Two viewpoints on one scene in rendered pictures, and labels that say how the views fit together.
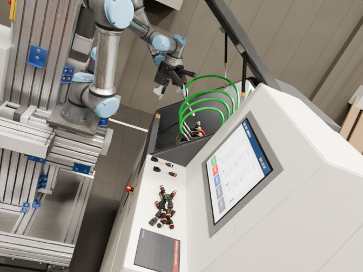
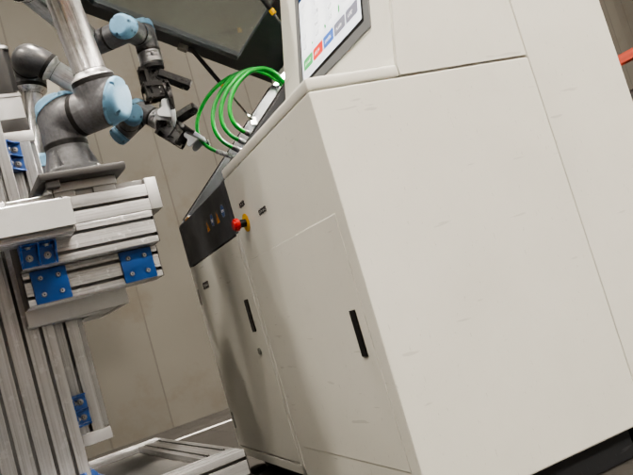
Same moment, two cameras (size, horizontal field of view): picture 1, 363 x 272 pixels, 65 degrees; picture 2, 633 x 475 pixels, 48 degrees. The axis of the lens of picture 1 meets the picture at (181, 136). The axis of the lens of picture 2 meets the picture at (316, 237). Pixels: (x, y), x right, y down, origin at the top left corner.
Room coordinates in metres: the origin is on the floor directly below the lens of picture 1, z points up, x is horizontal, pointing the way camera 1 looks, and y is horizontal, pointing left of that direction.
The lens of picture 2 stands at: (-0.73, 0.37, 0.55)
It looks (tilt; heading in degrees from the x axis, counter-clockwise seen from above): 5 degrees up; 347
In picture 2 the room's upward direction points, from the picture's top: 16 degrees counter-clockwise
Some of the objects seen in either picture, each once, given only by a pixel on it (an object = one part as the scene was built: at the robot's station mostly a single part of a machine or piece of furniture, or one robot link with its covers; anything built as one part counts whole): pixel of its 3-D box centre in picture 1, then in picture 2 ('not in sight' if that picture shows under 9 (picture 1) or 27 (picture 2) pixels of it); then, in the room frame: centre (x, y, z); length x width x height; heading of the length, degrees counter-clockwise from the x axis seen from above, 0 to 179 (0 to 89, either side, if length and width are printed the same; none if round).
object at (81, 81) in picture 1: (85, 87); (61, 120); (1.24, 0.51, 1.20); 0.13 x 0.12 x 0.14; 62
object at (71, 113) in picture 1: (78, 108); (71, 161); (1.25, 0.52, 1.09); 0.15 x 0.15 x 0.10
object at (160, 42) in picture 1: (162, 42); (123, 31); (1.45, 0.28, 1.51); 0.11 x 0.11 x 0.08; 62
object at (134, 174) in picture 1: (128, 188); (239, 352); (1.66, 0.19, 0.44); 0.65 x 0.02 x 0.68; 11
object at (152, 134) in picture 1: (150, 140); (210, 228); (1.66, 0.17, 0.87); 0.62 x 0.04 x 0.16; 11
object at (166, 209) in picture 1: (165, 204); not in sight; (0.95, -0.06, 1.01); 0.23 x 0.11 x 0.06; 11
